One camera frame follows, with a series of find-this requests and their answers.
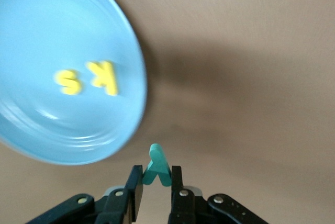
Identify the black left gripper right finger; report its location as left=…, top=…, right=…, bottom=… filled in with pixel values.
left=167, top=165, right=270, bottom=224

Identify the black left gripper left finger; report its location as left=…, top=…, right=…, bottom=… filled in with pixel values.
left=26, top=165, right=145, bottom=224

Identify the brown table cover sheet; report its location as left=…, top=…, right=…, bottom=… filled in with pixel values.
left=0, top=0, right=335, bottom=224

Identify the yellow letter k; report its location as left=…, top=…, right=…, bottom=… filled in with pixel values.
left=85, top=60, right=120, bottom=97

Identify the yellow letter s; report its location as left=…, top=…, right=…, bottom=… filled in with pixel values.
left=53, top=69, right=84, bottom=96

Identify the blue round plate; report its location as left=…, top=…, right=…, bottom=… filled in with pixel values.
left=0, top=0, right=148, bottom=166

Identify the teal letter y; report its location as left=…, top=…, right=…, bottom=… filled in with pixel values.
left=142, top=143, right=173, bottom=187

